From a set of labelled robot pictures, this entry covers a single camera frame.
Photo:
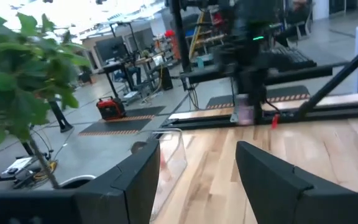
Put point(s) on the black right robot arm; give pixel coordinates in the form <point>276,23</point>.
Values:
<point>249,53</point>

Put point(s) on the black floor mat striped edge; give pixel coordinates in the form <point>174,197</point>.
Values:
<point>287,91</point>
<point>120,124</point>

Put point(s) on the background desk with monitor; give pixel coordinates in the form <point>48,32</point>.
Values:
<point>117,53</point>

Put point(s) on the black keyboard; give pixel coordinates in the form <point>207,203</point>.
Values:
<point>291,57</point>

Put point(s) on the green leafy plant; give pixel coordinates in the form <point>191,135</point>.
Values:
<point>20,81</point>

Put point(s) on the black stand leg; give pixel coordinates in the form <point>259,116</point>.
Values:
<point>60,118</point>

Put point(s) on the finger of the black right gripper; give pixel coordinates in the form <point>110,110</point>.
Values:
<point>235,109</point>
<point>258,110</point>

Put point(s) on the black round pole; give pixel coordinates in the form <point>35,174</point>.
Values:
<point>179,34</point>

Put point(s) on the white plant pot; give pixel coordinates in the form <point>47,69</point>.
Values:
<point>78,180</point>

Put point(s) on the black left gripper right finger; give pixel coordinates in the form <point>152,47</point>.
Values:
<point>275,193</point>

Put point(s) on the black aluminium table frame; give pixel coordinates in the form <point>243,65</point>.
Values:
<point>337,110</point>

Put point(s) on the red black portable generator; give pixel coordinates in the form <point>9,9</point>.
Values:
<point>110,108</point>

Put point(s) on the dark grey side desk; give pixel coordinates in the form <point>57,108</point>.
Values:
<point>207,74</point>

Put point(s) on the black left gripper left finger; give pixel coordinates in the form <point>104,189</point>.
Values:
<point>132,186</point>

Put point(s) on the red tag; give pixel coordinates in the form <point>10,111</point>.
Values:
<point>274,121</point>

